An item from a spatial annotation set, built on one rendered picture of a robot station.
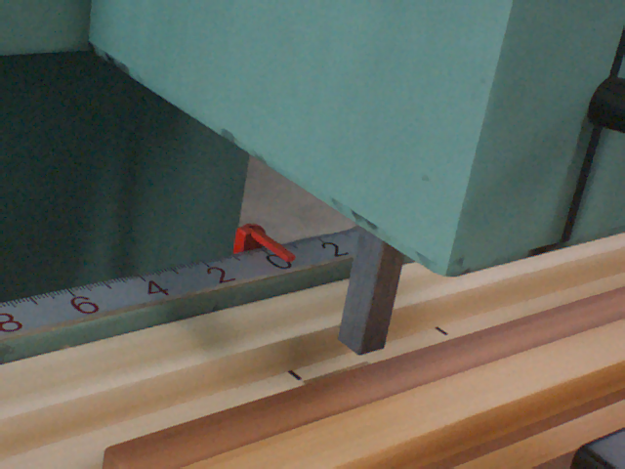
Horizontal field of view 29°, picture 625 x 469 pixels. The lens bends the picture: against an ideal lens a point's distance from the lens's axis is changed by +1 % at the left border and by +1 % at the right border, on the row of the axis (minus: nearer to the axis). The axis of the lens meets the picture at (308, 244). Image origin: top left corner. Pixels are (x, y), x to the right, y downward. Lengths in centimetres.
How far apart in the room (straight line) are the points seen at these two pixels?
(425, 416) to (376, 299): 4
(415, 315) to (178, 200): 18
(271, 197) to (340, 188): 249
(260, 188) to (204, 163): 229
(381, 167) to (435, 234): 2
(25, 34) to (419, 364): 13
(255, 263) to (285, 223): 230
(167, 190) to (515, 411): 23
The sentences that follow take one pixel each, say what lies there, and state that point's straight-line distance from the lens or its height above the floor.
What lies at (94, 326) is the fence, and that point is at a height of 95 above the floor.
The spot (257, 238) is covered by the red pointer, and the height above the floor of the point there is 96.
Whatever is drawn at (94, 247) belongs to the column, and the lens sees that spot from 48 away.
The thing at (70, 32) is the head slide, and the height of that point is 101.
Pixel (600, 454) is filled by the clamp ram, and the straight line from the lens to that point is 21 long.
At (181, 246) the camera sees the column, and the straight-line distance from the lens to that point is 51.
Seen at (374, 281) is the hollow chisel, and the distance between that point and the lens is 29.
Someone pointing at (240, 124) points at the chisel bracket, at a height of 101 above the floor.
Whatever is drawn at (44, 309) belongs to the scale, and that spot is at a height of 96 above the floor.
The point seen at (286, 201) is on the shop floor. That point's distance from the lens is 273.
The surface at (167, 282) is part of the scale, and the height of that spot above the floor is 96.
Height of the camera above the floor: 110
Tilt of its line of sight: 26 degrees down
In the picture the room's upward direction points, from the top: 10 degrees clockwise
